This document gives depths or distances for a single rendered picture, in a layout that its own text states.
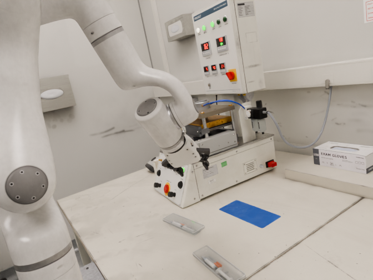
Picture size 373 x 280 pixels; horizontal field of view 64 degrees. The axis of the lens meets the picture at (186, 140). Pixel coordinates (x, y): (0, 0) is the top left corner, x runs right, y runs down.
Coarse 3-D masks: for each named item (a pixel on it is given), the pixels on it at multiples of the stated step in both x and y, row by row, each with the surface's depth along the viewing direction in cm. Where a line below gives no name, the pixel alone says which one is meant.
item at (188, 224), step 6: (168, 216) 116; (174, 216) 115; (180, 216) 114; (174, 222) 110; (180, 222) 109; (186, 222) 108; (192, 222) 108; (186, 228) 104; (192, 228) 103; (198, 228) 103
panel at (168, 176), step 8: (160, 160) 148; (160, 168) 149; (184, 168) 127; (160, 176) 147; (168, 176) 140; (176, 176) 133; (184, 176) 126; (168, 184) 138; (176, 184) 132; (184, 184) 125; (160, 192) 144; (176, 192) 131; (176, 200) 130
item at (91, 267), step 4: (88, 264) 98; (92, 264) 98; (80, 268) 97; (84, 268) 97; (88, 268) 96; (92, 268) 96; (96, 268) 95; (84, 272) 94; (88, 272) 94; (92, 272) 94; (96, 272) 93; (84, 276) 92; (88, 276) 92; (92, 276) 92; (96, 276) 91; (100, 276) 91
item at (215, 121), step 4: (212, 116) 147; (216, 116) 145; (220, 116) 143; (224, 116) 140; (228, 116) 139; (196, 120) 145; (200, 120) 143; (208, 120) 139; (212, 120) 137; (216, 120) 135; (220, 120) 136; (224, 120) 137; (228, 120) 138; (192, 124) 138; (196, 124) 134; (200, 124) 132; (208, 124) 133; (212, 124) 134; (216, 124) 135; (220, 124) 137; (224, 124) 137; (228, 124) 138; (212, 128) 134; (216, 128) 135
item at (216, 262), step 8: (200, 248) 91; (208, 248) 90; (200, 256) 87; (208, 256) 87; (216, 256) 86; (208, 264) 83; (216, 264) 82; (224, 264) 82; (232, 264) 81; (216, 272) 79; (224, 272) 79; (232, 272) 78; (240, 272) 77
